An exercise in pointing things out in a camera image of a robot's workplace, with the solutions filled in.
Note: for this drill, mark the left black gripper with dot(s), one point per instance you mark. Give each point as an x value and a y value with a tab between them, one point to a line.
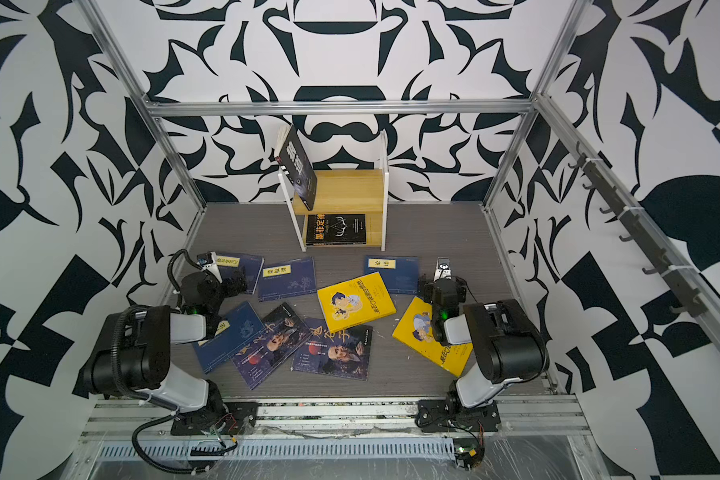
234	285

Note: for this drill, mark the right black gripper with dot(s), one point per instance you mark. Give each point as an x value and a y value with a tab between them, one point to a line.
442	284

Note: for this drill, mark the blue book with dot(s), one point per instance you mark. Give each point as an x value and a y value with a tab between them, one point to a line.
288	279
236	330
251	266
400	274

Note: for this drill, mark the yellow cartoon book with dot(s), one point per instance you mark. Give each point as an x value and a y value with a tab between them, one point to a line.
355	302
415	331

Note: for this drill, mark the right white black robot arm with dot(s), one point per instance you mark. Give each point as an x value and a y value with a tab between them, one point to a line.
508	347

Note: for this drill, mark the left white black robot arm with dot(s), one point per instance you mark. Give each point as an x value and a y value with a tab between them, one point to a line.
132	359

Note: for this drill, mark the dark portrait book left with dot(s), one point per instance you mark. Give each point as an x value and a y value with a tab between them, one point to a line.
284	333

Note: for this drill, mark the dark portrait book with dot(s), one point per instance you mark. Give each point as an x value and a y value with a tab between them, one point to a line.
344	354
284	333

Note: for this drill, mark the dark portrait book right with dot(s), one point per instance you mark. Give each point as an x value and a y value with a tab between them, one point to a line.
344	354

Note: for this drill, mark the black book yellow title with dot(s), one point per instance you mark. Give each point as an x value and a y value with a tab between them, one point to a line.
335	230

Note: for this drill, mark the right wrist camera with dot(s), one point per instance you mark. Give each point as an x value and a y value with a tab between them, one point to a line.
443	269

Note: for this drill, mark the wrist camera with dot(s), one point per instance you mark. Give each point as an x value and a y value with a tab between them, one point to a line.
208	263
443	269

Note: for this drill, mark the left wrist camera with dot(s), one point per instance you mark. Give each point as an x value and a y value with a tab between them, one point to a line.
208	263

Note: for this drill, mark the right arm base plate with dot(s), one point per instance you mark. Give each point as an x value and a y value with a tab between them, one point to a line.
436	416

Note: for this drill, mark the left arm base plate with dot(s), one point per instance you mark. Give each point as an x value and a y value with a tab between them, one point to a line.
231	419

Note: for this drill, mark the wooden white frame bookshelf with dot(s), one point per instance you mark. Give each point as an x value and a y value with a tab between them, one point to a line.
346	191

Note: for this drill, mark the white slotted cable duct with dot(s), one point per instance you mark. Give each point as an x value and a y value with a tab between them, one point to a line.
306	449

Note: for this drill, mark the wall coat hook rail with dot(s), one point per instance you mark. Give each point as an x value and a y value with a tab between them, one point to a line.
643	232

